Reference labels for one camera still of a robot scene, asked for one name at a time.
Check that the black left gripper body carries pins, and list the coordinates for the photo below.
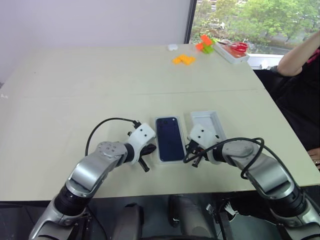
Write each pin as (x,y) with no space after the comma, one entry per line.
(143,154)

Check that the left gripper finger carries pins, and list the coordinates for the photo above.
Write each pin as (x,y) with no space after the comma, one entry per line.
(151,148)
(144,167)

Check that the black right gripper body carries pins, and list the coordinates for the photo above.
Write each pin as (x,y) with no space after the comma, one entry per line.
(196,150)

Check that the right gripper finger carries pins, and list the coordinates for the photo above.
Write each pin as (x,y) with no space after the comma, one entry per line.
(189,145)
(195,163)

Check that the dark blue smartphone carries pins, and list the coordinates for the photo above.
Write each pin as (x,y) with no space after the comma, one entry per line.
(170,140)

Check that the white phone box base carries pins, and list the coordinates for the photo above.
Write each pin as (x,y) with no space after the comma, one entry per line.
(172,162)

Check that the grey-white phone box lid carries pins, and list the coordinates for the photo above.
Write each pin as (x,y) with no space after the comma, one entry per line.
(212,120)

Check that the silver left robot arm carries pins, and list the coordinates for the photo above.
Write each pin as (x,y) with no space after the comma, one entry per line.
(90,172)

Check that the person's bare forearm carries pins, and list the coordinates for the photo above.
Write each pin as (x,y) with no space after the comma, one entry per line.
(297,58)

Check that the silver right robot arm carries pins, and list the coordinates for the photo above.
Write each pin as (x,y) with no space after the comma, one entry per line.
(270,175)

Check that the person's bare hand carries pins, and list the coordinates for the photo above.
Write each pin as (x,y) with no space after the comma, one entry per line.
(316,158)

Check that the dark rounded shape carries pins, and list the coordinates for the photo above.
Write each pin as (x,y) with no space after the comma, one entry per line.
(130,221)

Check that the yellow building block cluster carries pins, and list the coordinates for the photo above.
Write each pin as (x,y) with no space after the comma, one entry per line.
(183,60)

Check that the green building blocks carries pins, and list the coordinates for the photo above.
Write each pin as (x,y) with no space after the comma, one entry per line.
(208,49)

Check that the white earbuds case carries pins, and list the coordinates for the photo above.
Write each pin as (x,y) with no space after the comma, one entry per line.
(171,47)

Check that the orange building blocks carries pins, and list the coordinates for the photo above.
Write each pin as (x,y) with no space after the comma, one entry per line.
(205,38)

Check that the dark grey chair armrest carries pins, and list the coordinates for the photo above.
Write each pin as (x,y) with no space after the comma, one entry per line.
(275,69)

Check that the person's black clothing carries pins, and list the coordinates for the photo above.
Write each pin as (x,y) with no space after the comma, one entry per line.
(300,105)

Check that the white window sill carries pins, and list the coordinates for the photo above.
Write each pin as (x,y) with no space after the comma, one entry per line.
(268,60)

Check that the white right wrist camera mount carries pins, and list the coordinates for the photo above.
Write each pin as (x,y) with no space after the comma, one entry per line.
(202,135)

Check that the black window frame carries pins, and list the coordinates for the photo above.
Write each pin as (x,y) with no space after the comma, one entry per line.
(190,21)

